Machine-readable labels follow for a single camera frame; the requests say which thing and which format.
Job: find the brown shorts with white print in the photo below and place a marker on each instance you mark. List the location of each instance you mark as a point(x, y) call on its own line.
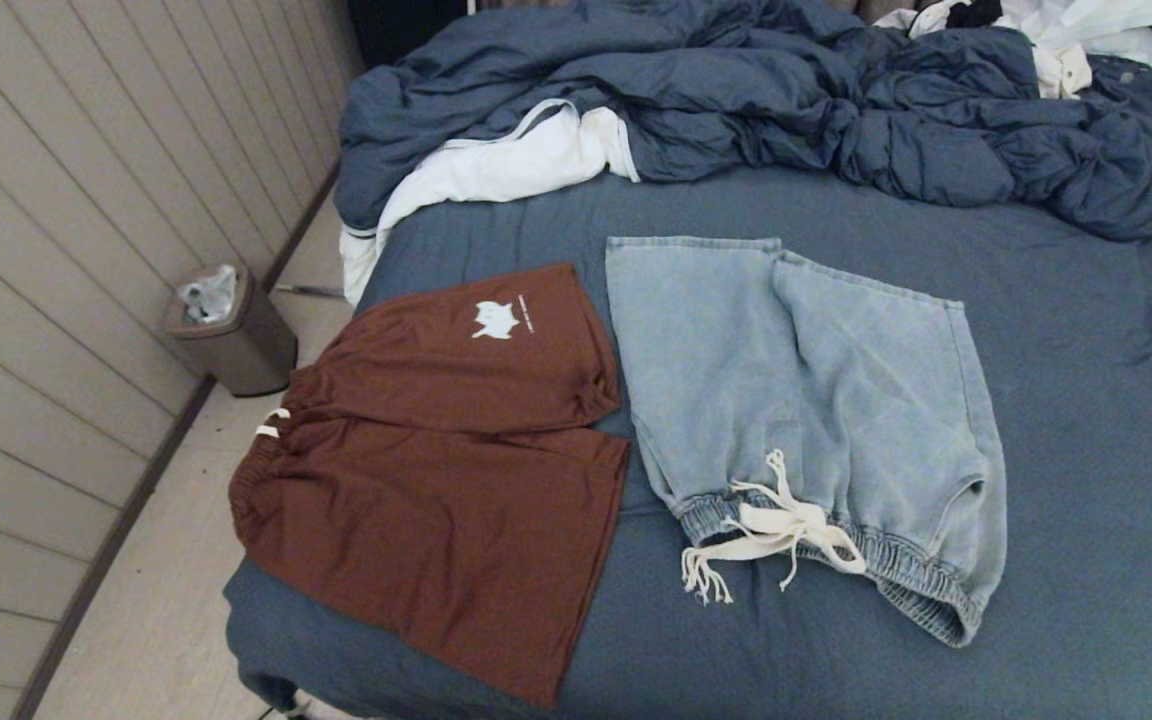
point(436, 480)

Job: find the white clothes pile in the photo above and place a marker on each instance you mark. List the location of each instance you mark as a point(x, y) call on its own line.
point(1086, 30)

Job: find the light blue denim shorts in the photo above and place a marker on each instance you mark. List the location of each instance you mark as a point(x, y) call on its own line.
point(736, 350)

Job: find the crumpled blue duvet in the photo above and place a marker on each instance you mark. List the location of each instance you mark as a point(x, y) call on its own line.
point(736, 80)

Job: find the brown trash bin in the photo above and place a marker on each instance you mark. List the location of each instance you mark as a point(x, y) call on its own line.
point(246, 350)

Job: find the clear plastic bag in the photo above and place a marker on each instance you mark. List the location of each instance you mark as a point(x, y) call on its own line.
point(211, 298)

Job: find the black furniture panel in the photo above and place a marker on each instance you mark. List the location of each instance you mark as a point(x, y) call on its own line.
point(396, 25)

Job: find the bed with blue sheet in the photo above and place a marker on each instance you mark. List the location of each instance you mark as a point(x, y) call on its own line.
point(1086, 450)

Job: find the black garment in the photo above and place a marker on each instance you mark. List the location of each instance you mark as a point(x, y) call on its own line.
point(976, 12)

